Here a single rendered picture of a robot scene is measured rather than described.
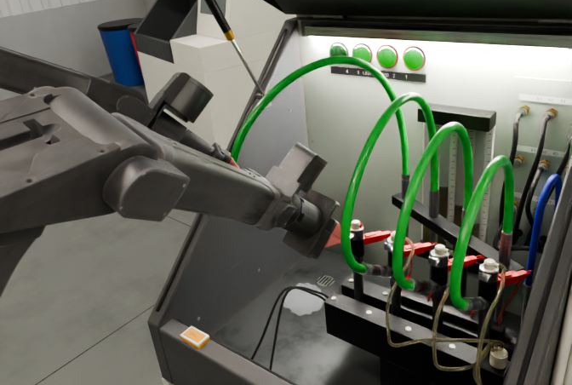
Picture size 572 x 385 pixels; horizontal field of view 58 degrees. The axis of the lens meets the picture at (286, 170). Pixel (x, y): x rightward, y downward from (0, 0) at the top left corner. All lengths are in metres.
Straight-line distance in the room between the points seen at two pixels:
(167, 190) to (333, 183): 0.97
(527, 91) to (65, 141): 0.85
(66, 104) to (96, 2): 7.50
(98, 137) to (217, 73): 3.30
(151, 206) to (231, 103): 3.38
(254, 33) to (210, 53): 0.36
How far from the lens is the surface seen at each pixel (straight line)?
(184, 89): 0.84
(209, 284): 1.16
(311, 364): 1.13
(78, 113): 0.37
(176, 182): 0.38
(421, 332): 0.98
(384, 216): 1.28
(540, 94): 1.03
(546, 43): 0.98
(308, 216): 0.80
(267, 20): 3.80
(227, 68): 3.68
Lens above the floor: 1.64
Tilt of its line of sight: 25 degrees down
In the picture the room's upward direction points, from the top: 6 degrees counter-clockwise
